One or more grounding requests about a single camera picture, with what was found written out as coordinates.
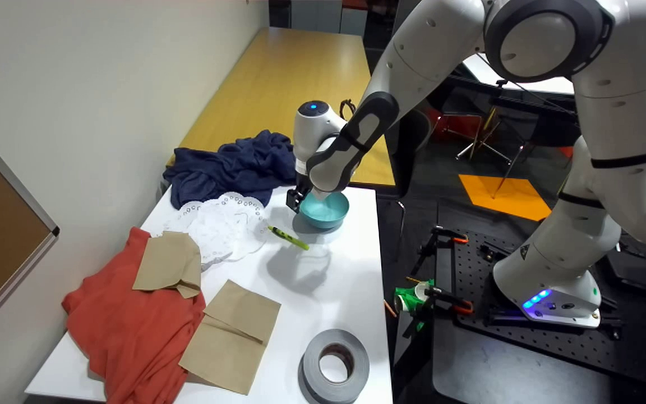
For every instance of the green clamp pad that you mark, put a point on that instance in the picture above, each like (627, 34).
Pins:
(412, 297)

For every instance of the long wooden table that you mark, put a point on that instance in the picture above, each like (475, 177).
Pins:
(279, 81)

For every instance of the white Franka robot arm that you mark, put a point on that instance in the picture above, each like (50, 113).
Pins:
(622, 150)

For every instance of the small brown paper piece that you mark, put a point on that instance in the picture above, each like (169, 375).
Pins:
(167, 262)

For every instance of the orange floor mat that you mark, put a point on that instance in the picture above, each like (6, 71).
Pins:
(506, 197)

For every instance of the green pencil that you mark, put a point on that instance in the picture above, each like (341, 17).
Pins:
(289, 239)

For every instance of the navy blue cloth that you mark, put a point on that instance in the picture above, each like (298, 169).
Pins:
(233, 169)

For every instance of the grey duct tape roll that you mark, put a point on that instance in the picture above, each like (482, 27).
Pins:
(313, 372)

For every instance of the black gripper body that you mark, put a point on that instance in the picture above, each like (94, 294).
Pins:
(298, 183)

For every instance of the teal bowl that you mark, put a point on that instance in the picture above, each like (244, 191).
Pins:
(325, 215)

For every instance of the large brown paper piece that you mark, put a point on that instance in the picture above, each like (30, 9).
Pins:
(229, 337)

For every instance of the black tripod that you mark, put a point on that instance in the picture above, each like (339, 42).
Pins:
(496, 143)

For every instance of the orange-red cloth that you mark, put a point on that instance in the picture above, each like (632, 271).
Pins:
(133, 329)

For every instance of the white side table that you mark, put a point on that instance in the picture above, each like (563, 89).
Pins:
(481, 71)

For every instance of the white lace doily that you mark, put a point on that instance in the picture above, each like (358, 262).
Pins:
(225, 225)

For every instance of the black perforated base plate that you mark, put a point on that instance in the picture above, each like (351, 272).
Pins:
(487, 329)

